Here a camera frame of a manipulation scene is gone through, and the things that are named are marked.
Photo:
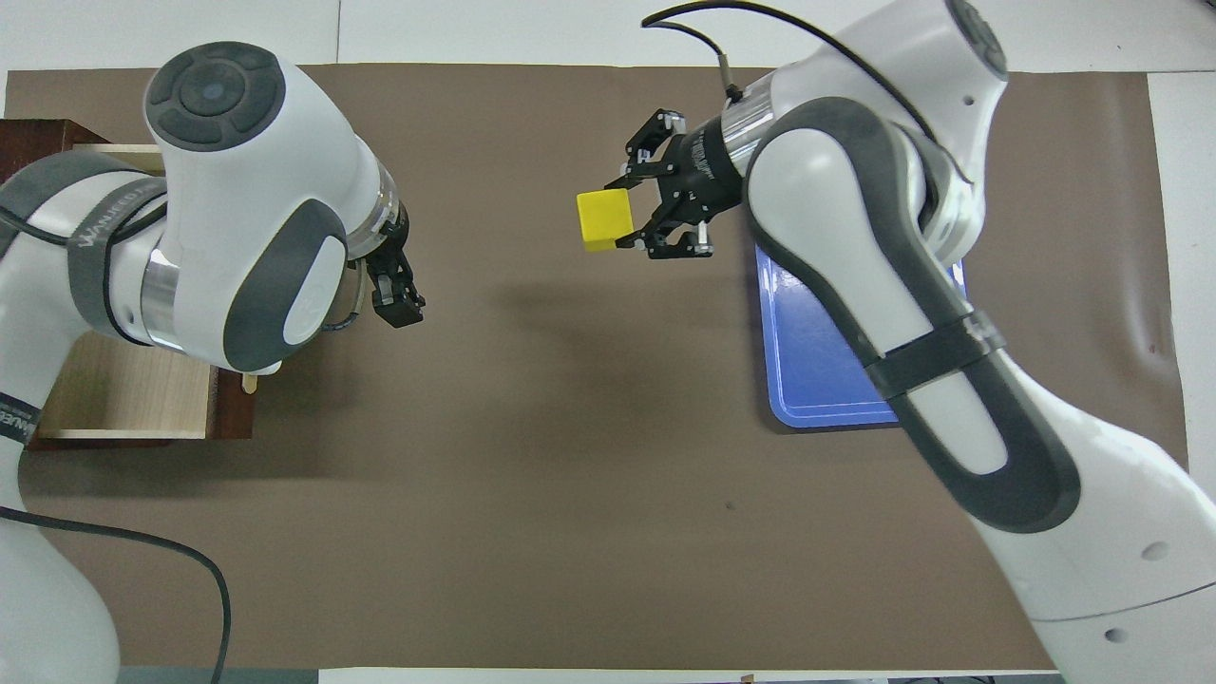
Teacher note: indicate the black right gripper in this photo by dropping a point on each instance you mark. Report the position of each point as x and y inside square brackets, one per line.
[703, 171]

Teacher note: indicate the blue plastic tray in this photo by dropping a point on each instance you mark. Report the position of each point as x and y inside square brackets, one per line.
[817, 370]

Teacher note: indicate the yellow cube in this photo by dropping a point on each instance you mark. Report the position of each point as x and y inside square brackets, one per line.
[605, 218]

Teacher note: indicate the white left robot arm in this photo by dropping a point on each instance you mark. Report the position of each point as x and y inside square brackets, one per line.
[247, 209]

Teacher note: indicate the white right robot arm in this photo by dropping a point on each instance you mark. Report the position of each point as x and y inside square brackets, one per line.
[902, 237]

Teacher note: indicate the brown table mat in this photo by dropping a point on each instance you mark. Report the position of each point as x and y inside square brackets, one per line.
[522, 427]

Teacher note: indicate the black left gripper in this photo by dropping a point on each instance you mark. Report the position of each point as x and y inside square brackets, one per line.
[389, 242]

